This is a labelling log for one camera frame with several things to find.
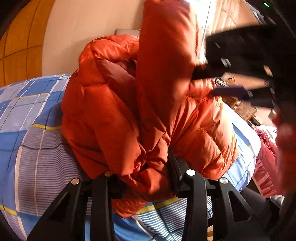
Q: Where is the pink patterned curtain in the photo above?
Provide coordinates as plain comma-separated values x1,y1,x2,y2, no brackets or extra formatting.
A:
188,1,256,63

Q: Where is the black trouser leg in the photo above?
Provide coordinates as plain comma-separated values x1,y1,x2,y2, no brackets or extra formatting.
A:
240,187,285,232

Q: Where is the wicker wooden chair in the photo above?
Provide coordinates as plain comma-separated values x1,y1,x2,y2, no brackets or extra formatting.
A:
222,96,257,121

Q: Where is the wooden wardrobe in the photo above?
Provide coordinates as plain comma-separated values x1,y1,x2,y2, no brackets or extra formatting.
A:
1,0,55,87

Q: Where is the red ruffled bed cover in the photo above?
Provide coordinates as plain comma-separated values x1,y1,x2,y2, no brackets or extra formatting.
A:
253,125,285,197

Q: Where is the wooden desk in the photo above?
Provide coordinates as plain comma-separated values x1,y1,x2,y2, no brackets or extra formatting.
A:
221,72,268,89

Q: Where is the blue plaid bed sheet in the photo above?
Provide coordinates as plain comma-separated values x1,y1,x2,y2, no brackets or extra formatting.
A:
0,74,261,241

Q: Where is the right hand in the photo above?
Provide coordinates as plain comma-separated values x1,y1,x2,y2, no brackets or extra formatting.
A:
273,113,295,191

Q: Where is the orange puffer down jacket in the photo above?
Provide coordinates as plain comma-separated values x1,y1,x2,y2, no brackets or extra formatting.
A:
61,1,238,218

